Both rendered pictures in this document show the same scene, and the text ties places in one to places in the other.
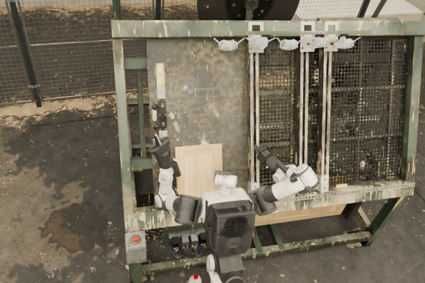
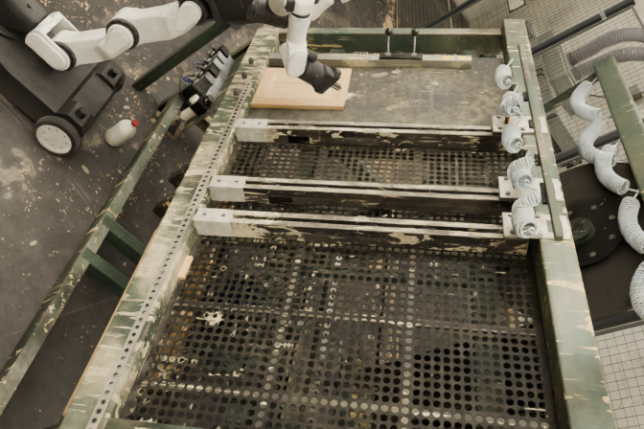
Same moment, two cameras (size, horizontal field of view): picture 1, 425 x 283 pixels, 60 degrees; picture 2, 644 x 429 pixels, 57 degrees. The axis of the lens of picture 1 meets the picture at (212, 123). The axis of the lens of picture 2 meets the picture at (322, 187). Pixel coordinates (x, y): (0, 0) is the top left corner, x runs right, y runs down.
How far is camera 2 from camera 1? 2.87 m
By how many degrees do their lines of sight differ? 61
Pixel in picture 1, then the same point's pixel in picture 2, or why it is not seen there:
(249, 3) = (577, 224)
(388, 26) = (584, 354)
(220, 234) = not seen: outside the picture
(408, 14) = not seen: outside the picture
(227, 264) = not seen: outside the picture
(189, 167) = not seen: hidden behind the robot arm
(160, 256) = (171, 152)
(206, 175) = (298, 91)
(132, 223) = (266, 32)
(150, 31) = (514, 40)
